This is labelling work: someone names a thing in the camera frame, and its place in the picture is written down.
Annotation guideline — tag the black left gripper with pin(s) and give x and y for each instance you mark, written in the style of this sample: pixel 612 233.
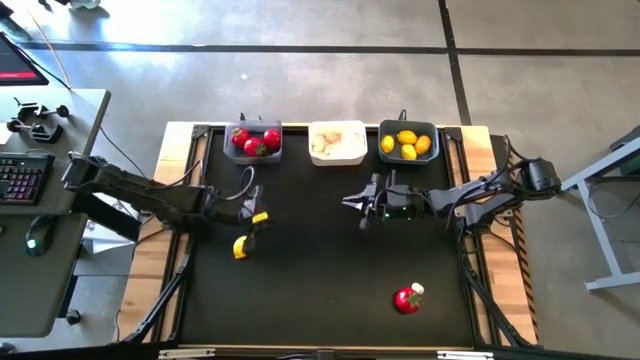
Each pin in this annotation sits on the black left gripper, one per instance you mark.
pixel 225 212

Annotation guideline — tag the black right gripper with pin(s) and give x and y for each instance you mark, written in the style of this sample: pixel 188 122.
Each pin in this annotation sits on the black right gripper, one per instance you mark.
pixel 424 204

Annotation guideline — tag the pale yellow potato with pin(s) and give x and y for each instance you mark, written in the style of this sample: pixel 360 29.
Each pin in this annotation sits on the pale yellow potato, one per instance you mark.
pixel 240 247

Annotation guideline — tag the yellow toy lemon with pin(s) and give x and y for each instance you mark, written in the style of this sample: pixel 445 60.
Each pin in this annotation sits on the yellow toy lemon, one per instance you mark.
pixel 408 151
pixel 422 144
pixel 406 136
pixel 387 144

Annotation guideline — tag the white toy garlic bulb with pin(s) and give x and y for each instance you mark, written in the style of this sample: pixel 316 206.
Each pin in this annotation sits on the white toy garlic bulb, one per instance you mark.
pixel 333 136
pixel 331 149
pixel 417 288
pixel 318 145

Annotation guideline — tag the red toy tomato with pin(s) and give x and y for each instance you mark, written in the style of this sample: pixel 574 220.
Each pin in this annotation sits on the red toy tomato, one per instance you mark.
pixel 240 136
pixel 406 301
pixel 272 139
pixel 255 147

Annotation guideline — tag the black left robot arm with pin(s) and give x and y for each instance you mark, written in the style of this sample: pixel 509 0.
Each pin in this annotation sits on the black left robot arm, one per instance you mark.
pixel 140 192

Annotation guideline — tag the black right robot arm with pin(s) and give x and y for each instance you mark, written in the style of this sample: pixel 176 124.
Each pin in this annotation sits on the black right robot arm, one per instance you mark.
pixel 475 197

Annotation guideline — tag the white plastic basket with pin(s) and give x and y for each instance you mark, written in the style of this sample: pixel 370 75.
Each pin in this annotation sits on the white plastic basket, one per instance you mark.
pixel 350 150

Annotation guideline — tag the black table mat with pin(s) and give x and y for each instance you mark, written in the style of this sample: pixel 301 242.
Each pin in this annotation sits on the black table mat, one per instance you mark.
pixel 320 280

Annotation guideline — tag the clear plastic basket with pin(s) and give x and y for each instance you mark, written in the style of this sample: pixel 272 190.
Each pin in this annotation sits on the clear plastic basket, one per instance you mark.
pixel 252 160

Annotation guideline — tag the blue-grey plastic basket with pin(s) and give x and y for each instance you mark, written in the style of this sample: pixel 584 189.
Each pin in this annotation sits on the blue-grey plastic basket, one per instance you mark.
pixel 432 157

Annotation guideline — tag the wooden table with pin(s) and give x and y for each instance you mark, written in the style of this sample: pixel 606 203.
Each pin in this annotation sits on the wooden table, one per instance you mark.
pixel 150 280

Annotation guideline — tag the white paper sheet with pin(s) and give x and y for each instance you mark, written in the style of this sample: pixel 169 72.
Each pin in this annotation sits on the white paper sheet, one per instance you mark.
pixel 100 237

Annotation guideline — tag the yellow-black hazard tape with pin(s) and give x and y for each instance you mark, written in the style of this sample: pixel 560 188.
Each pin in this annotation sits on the yellow-black hazard tape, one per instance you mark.
pixel 525 280

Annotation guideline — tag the black round knob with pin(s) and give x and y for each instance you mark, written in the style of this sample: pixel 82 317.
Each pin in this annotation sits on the black round knob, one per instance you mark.
pixel 73 316

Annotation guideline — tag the black computer mouse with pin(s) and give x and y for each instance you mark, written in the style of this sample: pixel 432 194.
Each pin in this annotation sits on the black computer mouse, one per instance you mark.
pixel 39 235

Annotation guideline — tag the grey desk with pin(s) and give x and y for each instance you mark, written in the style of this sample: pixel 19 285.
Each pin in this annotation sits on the grey desk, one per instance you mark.
pixel 30 290

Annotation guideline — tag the black backlit keyboard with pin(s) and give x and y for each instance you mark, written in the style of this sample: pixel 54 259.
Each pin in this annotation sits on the black backlit keyboard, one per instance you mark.
pixel 22 177

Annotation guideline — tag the black metal clamp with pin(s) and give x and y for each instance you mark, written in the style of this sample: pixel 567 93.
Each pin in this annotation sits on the black metal clamp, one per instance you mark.
pixel 37 132
pixel 42 111

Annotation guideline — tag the black desk monitor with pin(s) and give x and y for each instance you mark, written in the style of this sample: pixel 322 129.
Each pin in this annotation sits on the black desk monitor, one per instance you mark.
pixel 17 65

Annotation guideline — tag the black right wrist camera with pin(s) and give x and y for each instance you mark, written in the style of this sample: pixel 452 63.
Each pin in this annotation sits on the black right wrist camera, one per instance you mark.
pixel 402 202

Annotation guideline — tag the black frame strut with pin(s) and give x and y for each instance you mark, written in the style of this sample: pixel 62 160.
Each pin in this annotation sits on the black frame strut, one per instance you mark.
pixel 492 300
pixel 160 300

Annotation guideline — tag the silver metal bracket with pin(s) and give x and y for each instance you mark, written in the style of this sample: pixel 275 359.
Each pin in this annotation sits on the silver metal bracket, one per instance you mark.
pixel 465 355
pixel 185 353

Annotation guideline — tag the grey metal desk frame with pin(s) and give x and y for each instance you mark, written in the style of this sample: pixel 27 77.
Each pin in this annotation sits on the grey metal desk frame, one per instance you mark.
pixel 600 235

